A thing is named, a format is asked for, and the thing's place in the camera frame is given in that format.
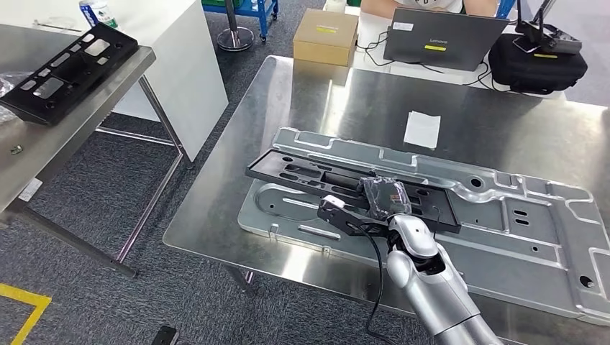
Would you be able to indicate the plastic bottle with label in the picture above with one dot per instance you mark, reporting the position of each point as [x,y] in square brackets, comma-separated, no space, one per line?
[97,12]

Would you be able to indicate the person's left forearm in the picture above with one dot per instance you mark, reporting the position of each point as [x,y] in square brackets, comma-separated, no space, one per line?
[481,5]

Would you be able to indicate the black plastic panel part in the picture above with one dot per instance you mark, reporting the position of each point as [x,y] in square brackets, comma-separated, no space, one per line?
[340,181]
[71,71]

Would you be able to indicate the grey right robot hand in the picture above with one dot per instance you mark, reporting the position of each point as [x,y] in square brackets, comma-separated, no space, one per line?
[386,197]

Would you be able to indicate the stainless steel table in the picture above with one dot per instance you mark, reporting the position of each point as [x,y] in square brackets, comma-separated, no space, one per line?
[71,138]

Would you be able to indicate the white roll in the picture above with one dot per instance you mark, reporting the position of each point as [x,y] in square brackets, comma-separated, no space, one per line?
[335,5]

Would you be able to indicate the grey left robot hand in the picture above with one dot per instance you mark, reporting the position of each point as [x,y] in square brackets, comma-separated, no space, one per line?
[164,335]

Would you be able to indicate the white paper label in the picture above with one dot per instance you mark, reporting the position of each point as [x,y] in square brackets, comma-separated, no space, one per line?
[30,190]

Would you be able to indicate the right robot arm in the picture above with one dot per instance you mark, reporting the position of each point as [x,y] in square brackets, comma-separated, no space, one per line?
[429,295]

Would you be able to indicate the clear plastic bag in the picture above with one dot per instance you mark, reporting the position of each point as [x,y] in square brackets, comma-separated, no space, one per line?
[5,85]

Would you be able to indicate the blue metal post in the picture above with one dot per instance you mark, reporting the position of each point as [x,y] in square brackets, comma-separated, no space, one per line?
[506,7]

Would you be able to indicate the green plastic crate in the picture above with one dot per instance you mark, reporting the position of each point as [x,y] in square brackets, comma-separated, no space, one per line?
[219,2]

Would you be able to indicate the black bag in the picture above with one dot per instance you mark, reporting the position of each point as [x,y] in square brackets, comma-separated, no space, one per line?
[533,71]

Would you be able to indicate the yellow floor tape square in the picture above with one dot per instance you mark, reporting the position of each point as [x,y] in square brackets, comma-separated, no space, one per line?
[24,294]

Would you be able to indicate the person's right forearm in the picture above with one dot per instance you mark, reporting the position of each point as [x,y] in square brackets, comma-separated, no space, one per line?
[376,5]

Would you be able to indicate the white cabinet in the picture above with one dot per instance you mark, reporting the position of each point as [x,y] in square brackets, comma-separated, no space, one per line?
[190,71]

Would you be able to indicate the stanchion with chrome base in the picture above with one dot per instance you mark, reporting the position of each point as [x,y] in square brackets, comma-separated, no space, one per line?
[236,39]

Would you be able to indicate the white paper sheet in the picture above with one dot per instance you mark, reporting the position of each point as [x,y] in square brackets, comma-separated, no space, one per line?
[421,128]

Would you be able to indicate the stamped sheet metal panel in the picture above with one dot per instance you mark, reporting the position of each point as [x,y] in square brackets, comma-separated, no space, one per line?
[524,228]

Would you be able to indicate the brown cardboard box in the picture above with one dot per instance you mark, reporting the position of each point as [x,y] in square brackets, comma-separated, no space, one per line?
[324,43]

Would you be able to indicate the person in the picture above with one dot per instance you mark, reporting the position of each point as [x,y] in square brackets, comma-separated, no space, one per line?
[429,4]

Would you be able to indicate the small metal bolt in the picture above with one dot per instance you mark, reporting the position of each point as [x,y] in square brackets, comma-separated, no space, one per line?
[16,149]

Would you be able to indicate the blue metal cart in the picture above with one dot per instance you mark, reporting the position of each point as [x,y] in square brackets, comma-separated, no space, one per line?
[252,9]

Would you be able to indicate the grey laptop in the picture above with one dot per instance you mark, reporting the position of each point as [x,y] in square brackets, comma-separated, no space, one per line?
[443,38]

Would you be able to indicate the black handheld device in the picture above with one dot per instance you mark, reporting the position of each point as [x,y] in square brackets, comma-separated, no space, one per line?
[553,40]

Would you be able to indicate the stainless steel workbench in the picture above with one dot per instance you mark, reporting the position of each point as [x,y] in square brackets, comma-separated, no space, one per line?
[381,105]

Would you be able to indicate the white desk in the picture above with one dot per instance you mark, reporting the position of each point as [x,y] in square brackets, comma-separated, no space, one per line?
[429,78]

